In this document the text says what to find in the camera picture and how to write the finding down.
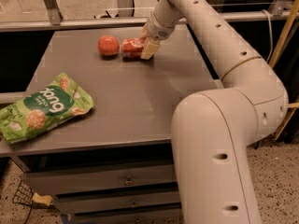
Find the green snack bag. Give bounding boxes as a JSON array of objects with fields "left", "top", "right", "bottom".
[{"left": 0, "top": 73, "right": 94, "bottom": 144}]

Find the bottom grey drawer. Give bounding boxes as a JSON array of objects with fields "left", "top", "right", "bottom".
[{"left": 72, "top": 203, "right": 182, "bottom": 224}]

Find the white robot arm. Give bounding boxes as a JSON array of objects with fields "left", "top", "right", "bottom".
[{"left": 142, "top": 0, "right": 288, "bottom": 224}]

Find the middle grey drawer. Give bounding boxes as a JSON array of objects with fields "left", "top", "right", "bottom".
[{"left": 54, "top": 187, "right": 180, "bottom": 214}]

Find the yellow metal stand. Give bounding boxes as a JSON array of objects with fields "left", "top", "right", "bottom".
[{"left": 270, "top": 0, "right": 299, "bottom": 143}]

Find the black wire basket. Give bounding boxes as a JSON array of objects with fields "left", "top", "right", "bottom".
[{"left": 12, "top": 181, "right": 52, "bottom": 224}]

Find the red coke can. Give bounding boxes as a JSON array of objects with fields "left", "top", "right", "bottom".
[{"left": 121, "top": 38, "right": 145, "bottom": 59}]

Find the red apple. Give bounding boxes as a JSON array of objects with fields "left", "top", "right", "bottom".
[{"left": 98, "top": 35, "right": 120, "bottom": 56}]

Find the grey drawer cabinet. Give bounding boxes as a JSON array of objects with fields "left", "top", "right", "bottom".
[{"left": 0, "top": 24, "right": 223, "bottom": 224}]

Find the top grey drawer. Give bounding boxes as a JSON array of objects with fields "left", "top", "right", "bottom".
[{"left": 22, "top": 160, "right": 176, "bottom": 195}]

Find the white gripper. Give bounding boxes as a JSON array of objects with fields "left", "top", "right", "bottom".
[{"left": 140, "top": 10, "right": 176, "bottom": 60}]

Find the grey drawer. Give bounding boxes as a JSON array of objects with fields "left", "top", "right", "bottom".
[
  {"left": 54, "top": 187, "right": 180, "bottom": 214},
  {"left": 72, "top": 203, "right": 182, "bottom": 224},
  {"left": 22, "top": 160, "right": 176, "bottom": 195}
]

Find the yellow sponge block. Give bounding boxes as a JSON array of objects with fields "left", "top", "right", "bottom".
[{"left": 32, "top": 192, "right": 52, "bottom": 206}]

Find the white cable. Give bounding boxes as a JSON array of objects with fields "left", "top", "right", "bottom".
[{"left": 261, "top": 8, "right": 275, "bottom": 63}]

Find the metal railing frame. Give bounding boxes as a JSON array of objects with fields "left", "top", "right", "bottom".
[{"left": 0, "top": 0, "right": 299, "bottom": 33}]

